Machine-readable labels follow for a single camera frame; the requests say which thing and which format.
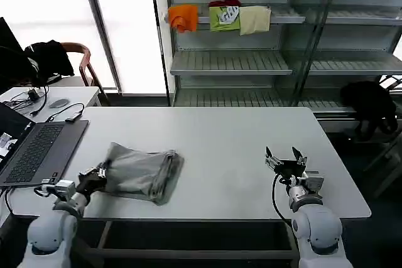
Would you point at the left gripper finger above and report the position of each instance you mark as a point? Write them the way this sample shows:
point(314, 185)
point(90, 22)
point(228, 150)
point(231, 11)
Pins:
point(103, 170)
point(89, 171)

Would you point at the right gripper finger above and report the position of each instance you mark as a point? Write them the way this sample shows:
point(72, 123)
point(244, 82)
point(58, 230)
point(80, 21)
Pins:
point(300, 158)
point(272, 160)

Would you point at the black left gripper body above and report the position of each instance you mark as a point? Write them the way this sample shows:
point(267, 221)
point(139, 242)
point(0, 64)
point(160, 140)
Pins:
point(91, 183)

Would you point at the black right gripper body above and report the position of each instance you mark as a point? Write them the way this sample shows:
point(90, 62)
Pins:
point(290, 169)

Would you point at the grey printed T-shirt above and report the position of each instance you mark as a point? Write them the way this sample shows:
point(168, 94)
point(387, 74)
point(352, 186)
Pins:
point(141, 177)

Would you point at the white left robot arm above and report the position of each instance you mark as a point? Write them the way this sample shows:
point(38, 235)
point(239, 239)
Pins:
point(50, 233)

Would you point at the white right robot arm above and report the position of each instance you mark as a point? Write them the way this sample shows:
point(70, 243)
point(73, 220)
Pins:
point(317, 230)

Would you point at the dark grey laptop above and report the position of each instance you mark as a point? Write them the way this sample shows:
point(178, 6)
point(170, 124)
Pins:
point(41, 148)

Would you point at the grey computer mouse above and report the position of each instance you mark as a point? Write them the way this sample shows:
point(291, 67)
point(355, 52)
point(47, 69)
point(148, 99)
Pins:
point(59, 103)

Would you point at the small white desk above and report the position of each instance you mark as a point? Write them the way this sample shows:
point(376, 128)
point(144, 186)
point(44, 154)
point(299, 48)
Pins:
point(78, 93)

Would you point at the brown wooden chair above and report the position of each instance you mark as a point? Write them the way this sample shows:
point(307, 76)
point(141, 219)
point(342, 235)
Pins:
point(86, 67)

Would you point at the grey metal shelf with clothes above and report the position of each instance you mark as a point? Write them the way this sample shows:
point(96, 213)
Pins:
point(232, 64)

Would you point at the black jacket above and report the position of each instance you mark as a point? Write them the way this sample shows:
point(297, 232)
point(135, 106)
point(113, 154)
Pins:
point(51, 57)

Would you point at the slanted silver metal pole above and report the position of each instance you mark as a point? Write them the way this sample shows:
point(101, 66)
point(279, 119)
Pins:
point(314, 35)

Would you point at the black computer monitor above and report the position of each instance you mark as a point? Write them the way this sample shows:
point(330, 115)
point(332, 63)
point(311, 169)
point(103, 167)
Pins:
point(9, 39)

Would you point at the dark metal table frame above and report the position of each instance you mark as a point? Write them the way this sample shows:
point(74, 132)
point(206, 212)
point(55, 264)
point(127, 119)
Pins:
point(194, 254)

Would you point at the thick grey window post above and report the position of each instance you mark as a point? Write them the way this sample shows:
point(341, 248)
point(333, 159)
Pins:
point(100, 29)

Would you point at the thin dark window post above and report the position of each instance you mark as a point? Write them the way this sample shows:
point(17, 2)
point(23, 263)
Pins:
point(157, 29)

